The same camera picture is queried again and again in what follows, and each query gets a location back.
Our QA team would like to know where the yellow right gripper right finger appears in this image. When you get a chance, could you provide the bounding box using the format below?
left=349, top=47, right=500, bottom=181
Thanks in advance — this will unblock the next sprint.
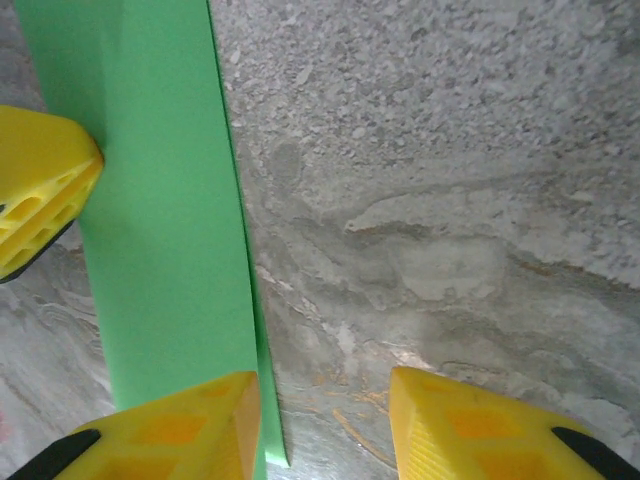
left=389, top=366, right=640, bottom=480

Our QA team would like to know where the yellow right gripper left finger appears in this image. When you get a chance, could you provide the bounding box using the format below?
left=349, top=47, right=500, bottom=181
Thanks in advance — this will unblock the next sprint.
left=9, top=369, right=264, bottom=480

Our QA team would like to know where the green square paper sheet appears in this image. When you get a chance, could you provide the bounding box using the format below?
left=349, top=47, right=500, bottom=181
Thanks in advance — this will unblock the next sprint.
left=14, top=0, right=292, bottom=469

